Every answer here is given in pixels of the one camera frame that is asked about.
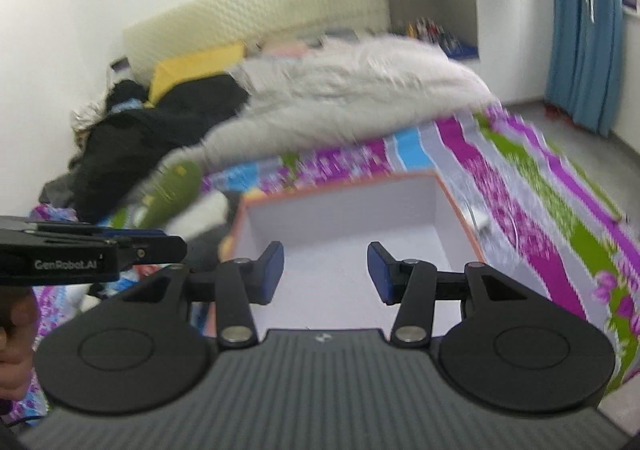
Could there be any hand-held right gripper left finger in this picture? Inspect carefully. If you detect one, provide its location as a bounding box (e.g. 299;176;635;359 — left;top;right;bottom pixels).
120;241;285;350

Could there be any colourful striped bedsheet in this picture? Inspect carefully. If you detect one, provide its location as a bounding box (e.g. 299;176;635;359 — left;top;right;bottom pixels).
30;105;636;421

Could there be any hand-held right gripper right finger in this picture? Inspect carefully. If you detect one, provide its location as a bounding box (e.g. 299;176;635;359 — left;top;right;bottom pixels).
367;241;531;350

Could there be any white charger cable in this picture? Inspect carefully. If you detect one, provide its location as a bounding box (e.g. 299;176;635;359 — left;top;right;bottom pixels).
450;170;496;236

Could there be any cream quilted headboard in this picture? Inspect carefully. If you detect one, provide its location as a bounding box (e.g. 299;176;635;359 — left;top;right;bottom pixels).
122;0;391;71

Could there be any green plush spoon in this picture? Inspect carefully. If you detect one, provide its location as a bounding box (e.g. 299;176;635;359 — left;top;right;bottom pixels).
132;160;203;231

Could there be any blue curtain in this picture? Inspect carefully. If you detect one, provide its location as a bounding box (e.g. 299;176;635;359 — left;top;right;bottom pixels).
545;0;626;138

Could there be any orange cardboard box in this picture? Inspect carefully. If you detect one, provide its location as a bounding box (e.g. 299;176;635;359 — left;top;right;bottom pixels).
220;170;551;331

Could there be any person's left hand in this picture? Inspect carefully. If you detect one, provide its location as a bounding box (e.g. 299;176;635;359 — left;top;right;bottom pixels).
0;287;42;402

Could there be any grey garment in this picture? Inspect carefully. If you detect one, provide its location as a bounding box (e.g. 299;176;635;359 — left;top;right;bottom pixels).
42;175;76;207

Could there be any black jacket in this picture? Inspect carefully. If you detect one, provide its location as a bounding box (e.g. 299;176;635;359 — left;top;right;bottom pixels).
70;75;251;223

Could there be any light grey duvet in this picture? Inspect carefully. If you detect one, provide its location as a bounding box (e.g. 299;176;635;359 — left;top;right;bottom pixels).
155;33;501;171

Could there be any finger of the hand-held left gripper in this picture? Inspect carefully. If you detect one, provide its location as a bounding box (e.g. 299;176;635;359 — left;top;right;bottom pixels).
107;234;188;267
30;223;167;238

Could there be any row of small colourful items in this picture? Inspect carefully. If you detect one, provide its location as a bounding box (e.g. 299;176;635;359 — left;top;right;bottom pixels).
405;18;476;56

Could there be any yellow pillow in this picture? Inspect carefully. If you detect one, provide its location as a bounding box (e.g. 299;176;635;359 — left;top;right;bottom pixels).
145;43;246;106

